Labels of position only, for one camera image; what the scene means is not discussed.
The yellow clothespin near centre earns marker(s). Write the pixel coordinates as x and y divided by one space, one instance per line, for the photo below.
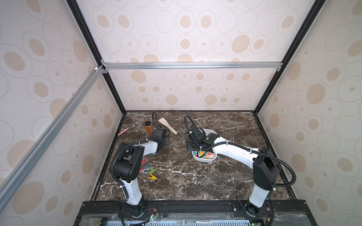
152 177

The white plastic storage box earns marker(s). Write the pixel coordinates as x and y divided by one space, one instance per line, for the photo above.
208 157

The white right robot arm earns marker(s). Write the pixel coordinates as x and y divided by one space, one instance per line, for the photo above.
266 169

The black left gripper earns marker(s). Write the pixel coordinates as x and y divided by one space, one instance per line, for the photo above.
167 141

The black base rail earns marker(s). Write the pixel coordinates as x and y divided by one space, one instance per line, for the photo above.
195 213

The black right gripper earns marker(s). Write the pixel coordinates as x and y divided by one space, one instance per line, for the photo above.
191 144

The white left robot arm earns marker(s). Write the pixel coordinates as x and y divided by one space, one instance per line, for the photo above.
126 164

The dark red clothespin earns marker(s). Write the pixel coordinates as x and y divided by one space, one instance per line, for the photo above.
144 161

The horizontal aluminium rail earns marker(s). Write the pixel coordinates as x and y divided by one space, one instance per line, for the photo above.
198 65

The wooden spatula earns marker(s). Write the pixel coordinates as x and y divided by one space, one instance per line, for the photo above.
164 122

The left diagonal aluminium rail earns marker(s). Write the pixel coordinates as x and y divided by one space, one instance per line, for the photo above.
22 170

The amber jar black lid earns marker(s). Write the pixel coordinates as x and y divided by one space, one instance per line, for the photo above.
148 127

